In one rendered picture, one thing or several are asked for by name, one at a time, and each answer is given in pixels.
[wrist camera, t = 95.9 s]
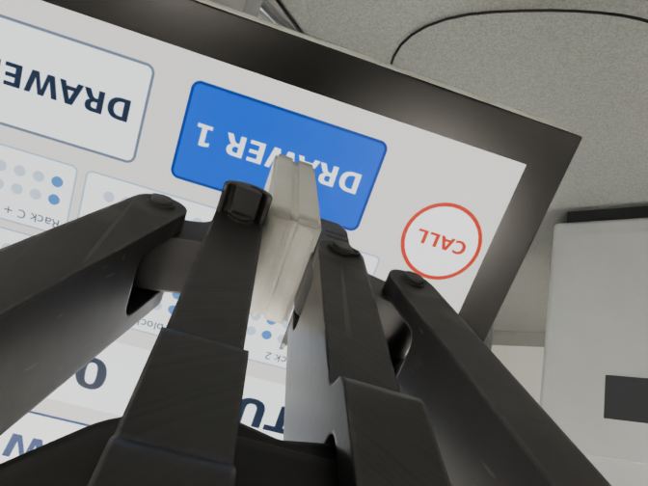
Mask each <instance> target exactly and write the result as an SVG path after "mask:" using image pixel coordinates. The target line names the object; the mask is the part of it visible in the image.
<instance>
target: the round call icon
mask: <svg viewBox="0 0 648 486"><path fill-rule="evenodd" d="M498 217H499V215H498V214H496V213H493V212H490V211H487V210H484V209H481V208H477V207H474V206H471V205H468V204H465V203H462V202H458V201H455V200H451V199H448V198H445V197H442V196H439V195H436V194H433V193H430V192H427V191H423V190H420V189H418V188H417V191H416V193H415V195H414V197H413V200H412V202H411V205H410V207H409V210H408V212H407V215H406V217H405V220H404V222H403V225H402V227H401V230H400V232H399V234H398V237H397V239H396V242H395V244H394V247H393V249H392V252H391V256H390V258H389V261H388V263H387V266H386V268H385V269H388V270H393V269H398V270H404V271H412V272H414V273H417V274H419V275H421V276H422V277H423V278H424V279H425V280H427V281H428V282H431V283H433V284H439V285H442V286H446V287H449V288H453V289H456V290H459V291H463V292H465V290H466V288H467V286H468V283H469V281H470V279H471V277H472V275H473V271H474V269H475V267H476V265H477V263H478V261H479V259H480V257H481V255H482V252H483V250H484V248H485V246H486V244H487V241H488V239H489V237H490V235H491V233H492V230H493V228H494V226H495V224H496V222H497V219H498Z"/></svg>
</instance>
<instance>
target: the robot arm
mask: <svg viewBox="0 0 648 486"><path fill-rule="evenodd" d="M186 213H187V209H186V207H185V206H184V205H183V204H181V203H180V202H177V201H175V200H173V199H172V198H170V197H168V196H166V195H162V194H157V193H152V194H138V195H135V196H133V197H130V198H128V199H125V200H123V201H120V202H116V203H114V204H111V205H108V206H106V207H103V208H101V209H99V210H97V211H94V212H92V213H89V214H87V215H84V216H82V217H79V218H77V219H74V220H72V221H69V222H67V223H64V224H62V225H60V226H58V227H55V228H52V229H48V230H46V231H43V232H41V233H38V234H36V235H33V236H31V237H28V238H26V239H23V240H21V241H18V242H16V243H13V244H12V245H9V246H7V247H4V248H2V249H0V436H1V435H2V434H3V433H4V432H6V431H7V430H8V429H9V428H11V427H12V426H13V425H14V424H15V423H17V422H18V421H19V420H20V419H22V418H23V417H24V416H25V415H26V414H28V413H29V412H30V411H31V410H33V409H34V408H35V407H36V406H37V405H39V404H40V403H41V402H42V401H43V400H44V399H45V398H46V397H47V396H48V395H50V394H51V393H53V392H54V391H55V390H57V389H58V388H59V387H61V386H62V385H63V384H64V382H66V381H67V380H68V379H69V378H70V377H72V376H73V375H74V374H75V373H76V372H78V371H79V370H80V369H81V368H83V367H84V366H85V365H86V364H88V363H89V362H90V361H91V360H92V359H94V358H95V357H96V356H97V355H98V354H100V353H101V352H102V351H103V350H105V349H106V348H107V347H108V346H109V345H111V344H112V343H113V342H114V341H115V340H117V339H118V338H119V337H120V336H122V335H123V334H124V333H125V332H127V331H128V330H129V329H130V328H131V327H133V326H134V325H135V324H136V323H137V322H139V321H140V320H141V319H142V318H143V317H145V316H146V315H147V314H148V313H150V312H151V311H152V310H153V309H155V308H156V307H157V306H158V305H159V304H160V302H161V301H162V298H163V294H164V292H171V293H178V294H180V295H179V297H178V299H177V302H176V304H175V308H174V310H173V312H172V315H171V317H170V319H169V322H168V324H167V326H166V328H165V327H162V328H161V330H160V332H159V334H158V337H157V339H156V341H155V343H154V345H153V347H152V349H151V351H150V354H149V356H148V360H147V362H146V364H145V366H144V369H143V371H142V373H141V375H140V378H139V380H138V382H137V384H136V387H135V389H134V391H133V393H132V395H131V397H130V399H129V401H128V404H127V406H126V408H125V410H124V413H123V415H122V417H119V418H110V419H107V420H103V421H100V422H97V423H94V424H91V425H89V426H86V427H84V428H81V429H79V430H77V431H74V432H72V433H70V434H68V435H65V436H64V437H62V438H59V439H57V440H55V441H52V442H50V443H48V444H45V445H42V446H39V447H37V448H35V449H32V450H30V451H28V452H26V453H23V454H21V455H19V456H16V457H15V458H13V459H10V460H8V461H6V462H3V463H1V464H0V486H611V485H610V484H609V482H608V481H607V480H606V479H605V478H604V477H603V476H602V475H601V473H600V472H599V471H598V470H597V469H596V468H595V467H594V466H593V464H592V463H591V462H590V461H589V460H588V459H587V458H586V457H585V455H584V454H583V453H582V452H581V451H580V450H579V449H578V448H577V446H576V445H575V444H574V443H573V442H572V441H571V440H570V439H569V437H568V436H567V435H566V434H565V433H564V432H563V431H562V430H561V429H560V427H559V426H558V425H557V424H556V423H555V422H554V421H553V419H552V418H551V417H550V416H549V415H548V414H547V413H546V412H545V411H544V409H543V408H542V407H541V406H540V405H539V404H538V403H537V402H536V400H535V399H534V398H533V397H532V396H531V395H530V394H529V393H528V392H527V390H526V389H525V388H524V387H523V386H522V385H521V384H520V382H519V381H518V380H517V379H516V378H515V377H514V376H513V375H512V374H511V372H510V371H509V370H508V369H507V368H506V367H505V366H504V365H503V363H502V362H501V361H500V360H499V359H498V358H497V357H496V356H495V354H494V353H493V352H492V351H491V350H490V349H489V348H488V347H487V345H486V344H485V343H484V342H483V341H482V340H481V339H480V338H479V337H478V335H477V334H476V333H475V332H474V331H473V330H472V329H471V327H470V326H469V325H468V324H467V323H466V322H465V321H464V320H463V319H462V317H461V316H460V315H459V314H458V313H457V312H456V311H455V310H454V308H453V307H452V306H451V305H450V304H449V303H448V302H447V301H446V299H445V298H444V297H443V296H442V295H441V294H440V293H439V292H438V290H437V289H436V288H435V287H434V286H433V285H432V284H431V283H429V282H428V281H427V280H425V279H424V278H423V277H422V276H421V275H419V274H417V273H414V272H412V271H404V270H398V269H393V270H391V271H390V273H389V274H388V276H387V279H386V281H383V280H381V279H379V278H376V277H374V276H372V275H370V274H368V273H367V270H366V266H365V260H364V257H363V256H362V254H361V253H360V252H359V251H358V250H356V249H354V248H352V247H351V246H350V244H349V239H348V235H347V231H346V230H345V229H344V228H343V227H342V226H341V225H340V224H338V223H335V222H331V221H328V220H325V219H322V218H320V213H319V204H318V196H317V187H316V179H315V170H314V168H313V166H312V164H309V163H306V162H303V161H300V160H299V162H298V163H296V162H293V158H291V157H288V156H285V155H282V154H279V156H276V155H275V158H274V161H273V164H272V167H271V170H270V173H269V176H268V178H267V181H266V184H265V187H264V189H262V188H260V187H257V186H255V185H253V184H250V183H247V182H243V181H237V180H227V181H226V182H225V183H224V186H223V190H222V193H221V196H220V200H219V202H218V205H217V208H216V212H215V214H214V216H213V219H212V221H209V222H195V221H189V220H185V217H186ZM293 306H294V310H293V313H292V314H291V311H292V308H293ZM258 313H260V314H263V315H264V319H267V320H270V321H274V322H277V323H280V324H283V322H284V321H286V322H287V321H288V318H289V316H290V314H291V317H290V320H289V323H288V325H287V328H286V331H285V333H284V336H283V340H282V343H281V346H280V349H282V350H284V347H285V346H287V351H286V375H285V399H284V422H283V440H279V439H276V438H273V437H271V436H269V435H267V434H265V433H262V432H260V431H258V430H256V429H254V428H252V427H250V426H248V425H246V424H243V423H241V422H239V419H240V412H241V405H242V398H243V391H244V385H245V378H246V371H247V364H248V358H249V351H248V350H244V345H245V339H246V333H247V327H248V321H249V315H253V316H256V315H257V314H258ZM410 345H411V346H410ZM409 348H410V349H409ZM408 350H409V351H408ZM407 352H408V353H407ZM406 354H407V355H406Z"/></svg>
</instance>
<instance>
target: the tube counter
mask: <svg viewBox="0 0 648 486"><path fill-rule="evenodd" d="M120 345H121V344H120V343H116V342H113V343H112V344H111V345H109V346H108V347H107V348H106V349H105V350H103V351H102V352H101V353H100V354H98V355H97V356H96V357H95V358H94V359H92V360H91V361H90V362H89V363H88V364H86V365H85V366H84V367H83V368H81V369H80V370H79V371H78V372H76V373H75V374H74V375H73V376H72V377H70V378H69V379H68V380H67V381H66V382H64V384H63V385H62V386H61V387H59V388H58V389H57V390H55V391H54V392H53V393H51V394H50V395H48V396H47V397H46V398H49V399H53V400H57V401H62V402H66V403H69V404H73V405H77V406H82V407H86V408H90V409H94V410H98V411H102V412H104V407H105V403H106V399H107V395H108V391H109V388H110V384H111V380H112V376H113V372H114V368H115V364H116V360H117V357H118V353H119V349H120Z"/></svg>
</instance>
